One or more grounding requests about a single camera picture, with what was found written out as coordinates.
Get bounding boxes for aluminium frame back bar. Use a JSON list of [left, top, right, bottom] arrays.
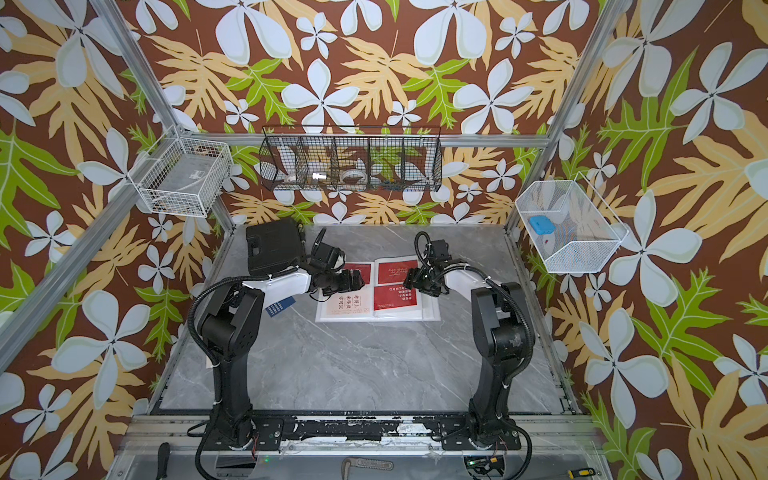
[[188, 131, 550, 149]]

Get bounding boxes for aluminium frame post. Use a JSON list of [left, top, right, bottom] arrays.
[[505, 0, 634, 232], [1, 1, 221, 341]]

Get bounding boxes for red card small text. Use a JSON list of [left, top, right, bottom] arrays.
[[373, 284, 418, 311]]

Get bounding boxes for white wire basket left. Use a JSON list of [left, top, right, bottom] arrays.
[[130, 127, 233, 218]]

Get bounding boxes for white wire basket right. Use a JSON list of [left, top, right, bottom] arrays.
[[515, 175, 629, 275]]

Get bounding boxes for white photo album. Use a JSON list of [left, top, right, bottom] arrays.
[[315, 255, 441, 323]]

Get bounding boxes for black wire basket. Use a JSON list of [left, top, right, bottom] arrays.
[[257, 125, 444, 192]]

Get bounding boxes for pink card red text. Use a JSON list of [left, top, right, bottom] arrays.
[[324, 291, 373, 318]]

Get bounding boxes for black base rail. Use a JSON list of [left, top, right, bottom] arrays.
[[206, 409, 523, 452]]

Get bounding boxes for aluminium frame post right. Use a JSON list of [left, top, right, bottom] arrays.
[[505, 0, 634, 232]]

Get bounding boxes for white wire basket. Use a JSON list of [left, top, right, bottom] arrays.
[[515, 175, 629, 275], [130, 127, 233, 218]]

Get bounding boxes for red card white characters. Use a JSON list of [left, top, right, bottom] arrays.
[[344, 262, 374, 285]]

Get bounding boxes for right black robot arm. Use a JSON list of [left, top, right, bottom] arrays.
[[403, 231, 536, 450]]

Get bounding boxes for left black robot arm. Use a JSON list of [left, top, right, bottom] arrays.
[[186, 219, 366, 449]]

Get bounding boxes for black plastic case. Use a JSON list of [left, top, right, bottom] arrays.
[[245, 218, 305, 276]]

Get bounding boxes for dark blue booklet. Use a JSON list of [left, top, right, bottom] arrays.
[[265, 296, 296, 317]]

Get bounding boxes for yellow handled screwdriver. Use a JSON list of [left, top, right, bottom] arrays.
[[567, 467, 597, 480]]

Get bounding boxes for red card cursive script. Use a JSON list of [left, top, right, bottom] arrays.
[[375, 257, 419, 285]]

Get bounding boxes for aluminium frame post left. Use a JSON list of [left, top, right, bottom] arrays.
[[1, 1, 221, 341]]

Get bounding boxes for blue object in basket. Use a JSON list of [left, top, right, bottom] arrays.
[[529, 215, 556, 235]]

